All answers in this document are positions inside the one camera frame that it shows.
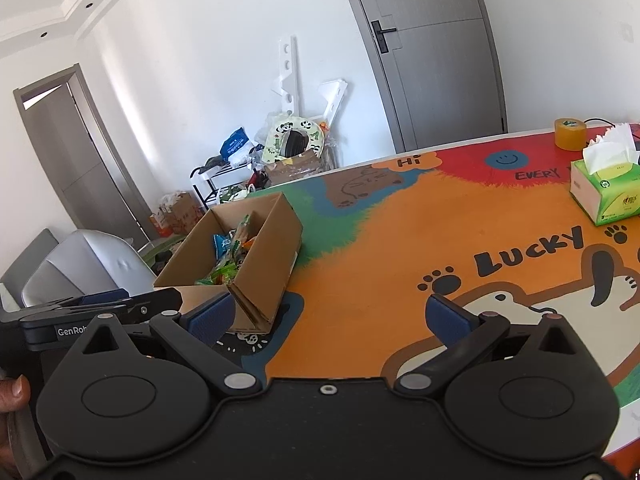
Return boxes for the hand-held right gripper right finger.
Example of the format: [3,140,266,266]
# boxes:
[395,293,587,396]

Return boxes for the printed cartons on floor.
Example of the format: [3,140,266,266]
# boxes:
[149,190,204,237]

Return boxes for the brown tape roll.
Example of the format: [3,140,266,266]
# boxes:
[553,117,589,152]

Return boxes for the grey open doorway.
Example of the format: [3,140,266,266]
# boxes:
[12,63,152,242]

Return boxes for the green tissue box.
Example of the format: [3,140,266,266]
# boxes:
[569,123,640,227]

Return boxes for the taped cardboard box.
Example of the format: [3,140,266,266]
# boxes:
[264,146,327,184]

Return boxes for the black shoe rack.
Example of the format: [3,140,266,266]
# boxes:
[189,159,267,212]

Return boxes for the colourful printed table mat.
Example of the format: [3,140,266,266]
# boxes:
[214,126,640,412]

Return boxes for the grey door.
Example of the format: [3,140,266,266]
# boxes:
[334,0,509,154]

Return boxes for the tall white shelf board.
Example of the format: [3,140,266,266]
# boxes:
[271,34,299,117]

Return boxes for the green floor rug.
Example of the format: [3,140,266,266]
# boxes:
[139,236,188,271]

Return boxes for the grey sofa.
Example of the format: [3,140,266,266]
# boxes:
[0,228,59,312]

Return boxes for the person's left hand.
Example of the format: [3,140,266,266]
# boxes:
[0,374,31,457]

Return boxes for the blue plastic bag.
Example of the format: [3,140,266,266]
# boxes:
[219,127,252,157]

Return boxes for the green triangular snack packet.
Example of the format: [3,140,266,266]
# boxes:
[196,259,242,287]

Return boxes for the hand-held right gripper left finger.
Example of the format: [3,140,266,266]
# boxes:
[80,291,263,395]

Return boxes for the green white snack packet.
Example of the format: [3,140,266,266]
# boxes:
[234,213,252,249]

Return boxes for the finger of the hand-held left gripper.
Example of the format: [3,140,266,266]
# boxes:
[20,288,130,319]
[22,287,184,329]

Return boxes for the black door handle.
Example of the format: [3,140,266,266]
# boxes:
[370,19,398,55]

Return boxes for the panda print seat ring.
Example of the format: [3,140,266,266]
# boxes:
[261,113,327,164]

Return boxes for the grey chair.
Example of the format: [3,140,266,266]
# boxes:
[22,229,159,309]

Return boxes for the white bracket board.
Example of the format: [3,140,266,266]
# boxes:
[316,78,348,124]

